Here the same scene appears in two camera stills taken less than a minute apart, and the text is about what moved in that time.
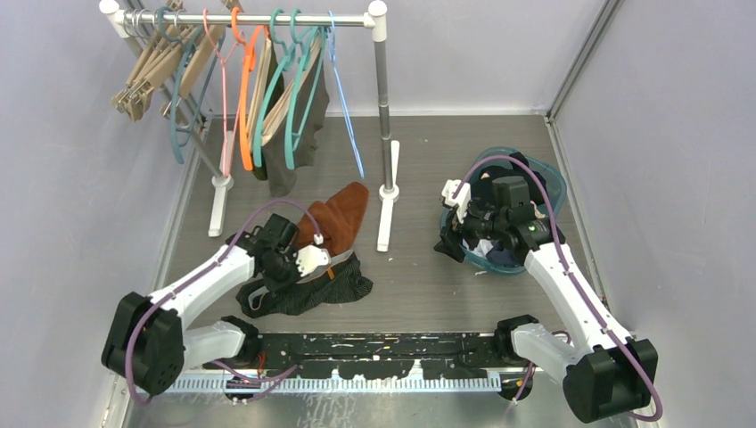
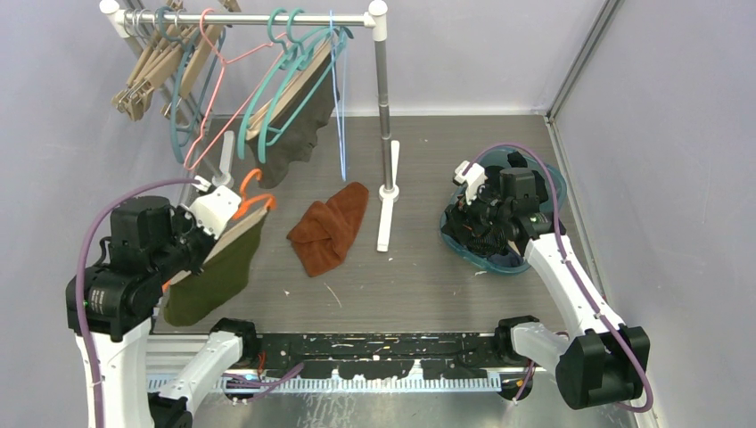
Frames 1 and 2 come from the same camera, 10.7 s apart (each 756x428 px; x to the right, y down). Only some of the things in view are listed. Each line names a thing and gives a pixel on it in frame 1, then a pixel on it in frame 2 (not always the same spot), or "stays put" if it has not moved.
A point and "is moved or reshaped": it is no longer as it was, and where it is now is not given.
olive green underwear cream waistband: x=269 y=59 is moved or reshaped
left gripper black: x=275 y=285 -> x=184 y=217
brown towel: x=340 y=218 stays put
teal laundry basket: x=507 y=204 stays put
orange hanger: x=248 y=66 -> x=247 y=201
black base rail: x=379 y=354 stays put
